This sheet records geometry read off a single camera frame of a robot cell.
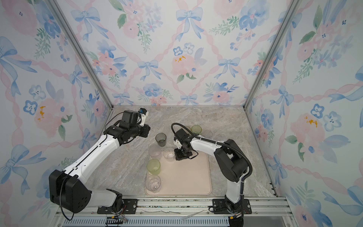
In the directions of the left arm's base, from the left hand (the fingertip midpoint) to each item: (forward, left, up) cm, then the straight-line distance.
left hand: (149, 126), depth 82 cm
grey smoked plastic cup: (+4, -4, -20) cm, 21 cm away
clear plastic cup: (-8, -2, -15) cm, 17 cm away
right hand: (-10, -16, -19) cm, 27 cm away
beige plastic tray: (-21, -22, -24) cm, 39 cm away
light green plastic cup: (-17, -2, -19) cm, 25 cm away
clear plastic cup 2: (-8, -11, -20) cm, 24 cm away
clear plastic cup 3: (-26, -3, -20) cm, 33 cm away
